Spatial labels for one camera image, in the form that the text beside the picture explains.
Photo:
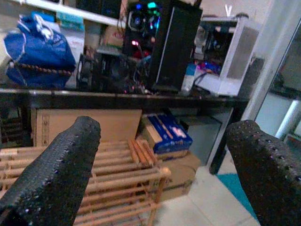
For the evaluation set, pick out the teal box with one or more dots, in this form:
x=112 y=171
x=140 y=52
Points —
x=70 y=21

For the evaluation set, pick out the white framed glass door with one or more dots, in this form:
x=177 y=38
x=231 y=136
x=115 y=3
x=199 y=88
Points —
x=270 y=58

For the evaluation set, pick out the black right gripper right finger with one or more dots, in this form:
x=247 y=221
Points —
x=270 y=176

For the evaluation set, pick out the white computer case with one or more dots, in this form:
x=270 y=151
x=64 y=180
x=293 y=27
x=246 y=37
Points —
x=237 y=56

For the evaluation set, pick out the plain brown cardboard box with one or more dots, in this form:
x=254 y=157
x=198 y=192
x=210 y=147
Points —
x=181 y=169

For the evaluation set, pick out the small cardboard box red print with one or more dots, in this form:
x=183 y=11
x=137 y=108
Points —
x=113 y=36

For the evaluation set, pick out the black fan box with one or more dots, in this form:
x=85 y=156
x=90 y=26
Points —
x=105 y=70

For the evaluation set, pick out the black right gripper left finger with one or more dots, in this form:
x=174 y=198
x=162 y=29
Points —
x=51 y=176

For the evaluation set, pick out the wooden slatted rack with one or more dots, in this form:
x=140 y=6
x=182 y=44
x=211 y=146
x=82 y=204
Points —
x=122 y=169

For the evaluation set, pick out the blue printed box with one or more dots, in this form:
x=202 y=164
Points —
x=164 y=136

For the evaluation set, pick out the white wall shelf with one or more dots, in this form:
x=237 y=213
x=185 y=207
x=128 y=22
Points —
x=77 y=11

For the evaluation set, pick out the black table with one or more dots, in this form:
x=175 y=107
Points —
x=117 y=99

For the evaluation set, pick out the teal rug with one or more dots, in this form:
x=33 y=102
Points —
x=232 y=186

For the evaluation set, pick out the black computer case with lights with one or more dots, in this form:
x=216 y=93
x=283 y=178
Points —
x=174 y=47

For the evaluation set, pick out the flat printed cardboard box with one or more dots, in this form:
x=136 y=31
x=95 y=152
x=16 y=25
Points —
x=113 y=124

